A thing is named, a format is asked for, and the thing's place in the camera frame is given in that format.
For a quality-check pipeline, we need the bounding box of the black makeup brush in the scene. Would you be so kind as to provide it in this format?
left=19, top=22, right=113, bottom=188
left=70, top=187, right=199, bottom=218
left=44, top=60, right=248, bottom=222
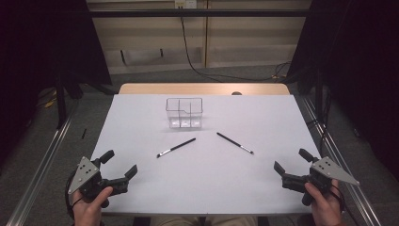
left=156, top=137, right=197, bottom=159
left=215, top=131, right=255, bottom=155

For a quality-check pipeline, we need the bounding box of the person's right hand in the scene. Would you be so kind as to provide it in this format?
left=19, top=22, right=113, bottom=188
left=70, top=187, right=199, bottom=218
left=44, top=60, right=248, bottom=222
left=304, top=180, right=343, bottom=226

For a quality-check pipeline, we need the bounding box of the black curtain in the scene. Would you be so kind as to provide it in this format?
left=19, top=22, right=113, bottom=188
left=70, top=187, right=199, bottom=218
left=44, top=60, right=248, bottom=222
left=286, top=0, right=399, bottom=182
left=0, top=0, right=113, bottom=161

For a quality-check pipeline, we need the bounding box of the aluminium rail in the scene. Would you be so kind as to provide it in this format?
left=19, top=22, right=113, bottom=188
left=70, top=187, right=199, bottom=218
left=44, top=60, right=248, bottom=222
left=300, top=95, right=382, bottom=226
left=5, top=103, right=79, bottom=226

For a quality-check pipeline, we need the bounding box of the yellow floor cable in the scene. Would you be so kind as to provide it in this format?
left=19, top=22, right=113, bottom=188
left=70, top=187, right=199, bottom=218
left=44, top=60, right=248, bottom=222
left=42, top=96, right=59, bottom=109

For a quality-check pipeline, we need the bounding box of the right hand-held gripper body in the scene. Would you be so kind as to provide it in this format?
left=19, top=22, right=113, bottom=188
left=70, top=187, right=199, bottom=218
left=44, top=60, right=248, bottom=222
left=280, top=155, right=360, bottom=207

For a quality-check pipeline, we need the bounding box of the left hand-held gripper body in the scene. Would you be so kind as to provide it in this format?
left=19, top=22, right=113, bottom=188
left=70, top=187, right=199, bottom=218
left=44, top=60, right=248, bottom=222
left=67, top=155, right=130, bottom=209

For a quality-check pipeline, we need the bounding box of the black metal stand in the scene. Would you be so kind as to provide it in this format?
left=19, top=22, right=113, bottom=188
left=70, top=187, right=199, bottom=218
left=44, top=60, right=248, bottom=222
left=54, top=73, right=69, bottom=130
left=314, top=67, right=325, bottom=122

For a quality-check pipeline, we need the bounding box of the black wall cable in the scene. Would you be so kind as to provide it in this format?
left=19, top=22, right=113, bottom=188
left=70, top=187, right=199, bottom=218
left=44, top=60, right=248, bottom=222
left=179, top=7, right=292, bottom=84

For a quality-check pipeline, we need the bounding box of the white wall outlet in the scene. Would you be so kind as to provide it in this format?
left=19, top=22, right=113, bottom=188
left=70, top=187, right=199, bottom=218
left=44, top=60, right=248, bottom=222
left=174, top=0, right=199, bottom=9

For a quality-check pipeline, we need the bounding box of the right hand-held gripper cable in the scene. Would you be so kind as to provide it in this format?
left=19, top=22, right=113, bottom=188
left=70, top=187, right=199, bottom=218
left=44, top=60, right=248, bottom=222
left=330, top=184, right=346, bottom=215

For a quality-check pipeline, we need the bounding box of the left hand-held gripper cable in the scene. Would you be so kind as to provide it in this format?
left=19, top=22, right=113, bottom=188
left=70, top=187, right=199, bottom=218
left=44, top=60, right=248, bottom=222
left=64, top=170, right=77, bottom=220

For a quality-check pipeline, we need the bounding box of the white board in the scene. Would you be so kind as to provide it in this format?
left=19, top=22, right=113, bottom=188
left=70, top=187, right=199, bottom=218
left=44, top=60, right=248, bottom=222
left=88, top=93, right=323, bottom=217

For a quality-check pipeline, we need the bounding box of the black horizontal bar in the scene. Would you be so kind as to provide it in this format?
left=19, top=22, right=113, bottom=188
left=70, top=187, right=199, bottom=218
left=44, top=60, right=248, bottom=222
left=88, top=8, right=312, bottom=19

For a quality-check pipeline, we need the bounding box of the hand-held gripper cable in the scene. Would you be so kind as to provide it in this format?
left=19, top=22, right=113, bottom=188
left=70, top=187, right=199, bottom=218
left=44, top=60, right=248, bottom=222
left=64, top=170, right=77, bottom=220
left=330, top=184, right=346, bottom=215

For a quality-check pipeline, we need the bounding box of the person's left hand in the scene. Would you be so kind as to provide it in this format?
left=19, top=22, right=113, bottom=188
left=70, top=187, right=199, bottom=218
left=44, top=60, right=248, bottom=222
left=70, top=186, right=114, bottom=226

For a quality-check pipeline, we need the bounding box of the clear plastic organizer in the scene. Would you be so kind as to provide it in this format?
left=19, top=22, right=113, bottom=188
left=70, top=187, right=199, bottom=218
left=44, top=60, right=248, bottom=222
left=165, top=97, right=204, bottom=130

